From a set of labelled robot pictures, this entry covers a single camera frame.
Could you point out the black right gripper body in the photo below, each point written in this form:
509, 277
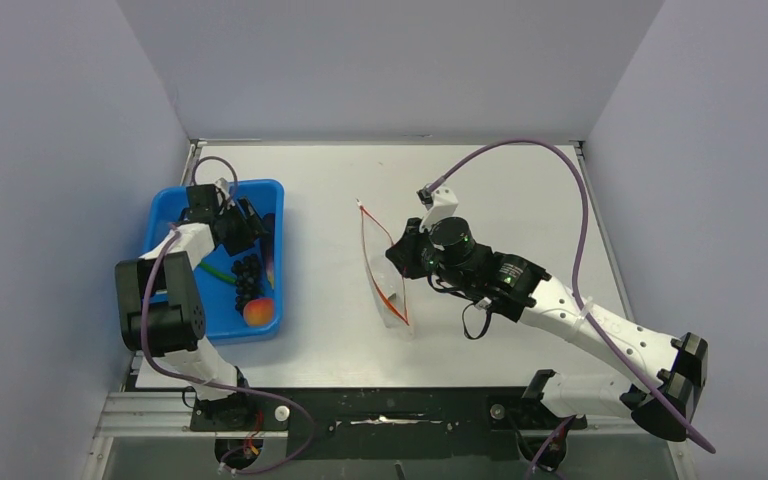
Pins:
451, 276

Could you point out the green toy chili pepper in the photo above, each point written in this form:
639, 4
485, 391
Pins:
216, 273

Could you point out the blue plastic bin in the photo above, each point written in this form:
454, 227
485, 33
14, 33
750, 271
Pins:
225, 323

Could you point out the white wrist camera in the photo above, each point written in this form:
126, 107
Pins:
440, 203
226, 190

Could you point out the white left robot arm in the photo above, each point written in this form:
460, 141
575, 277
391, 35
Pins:
161, 311

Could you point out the black toy grape bunch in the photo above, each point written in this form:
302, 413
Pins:
248, 274

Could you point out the clear zip top bag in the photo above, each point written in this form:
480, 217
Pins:
387, 285

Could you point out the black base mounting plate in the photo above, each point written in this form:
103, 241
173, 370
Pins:
385, 423

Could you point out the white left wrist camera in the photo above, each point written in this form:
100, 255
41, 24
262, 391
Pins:
226, 190

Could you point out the red yellow toy peach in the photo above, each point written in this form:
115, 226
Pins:
259, 312

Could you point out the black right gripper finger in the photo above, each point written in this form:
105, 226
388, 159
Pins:
413, 226
405, 256

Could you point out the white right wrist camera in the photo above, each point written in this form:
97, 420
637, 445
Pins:
440, 203

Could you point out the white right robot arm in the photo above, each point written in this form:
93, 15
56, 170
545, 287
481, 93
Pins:
657, 379

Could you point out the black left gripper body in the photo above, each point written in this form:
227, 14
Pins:
230, 216

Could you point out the purple toy eggplant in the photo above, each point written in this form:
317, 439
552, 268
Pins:
267, 248

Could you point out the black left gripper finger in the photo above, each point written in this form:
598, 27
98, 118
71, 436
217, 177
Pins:
239, 238
260, 227

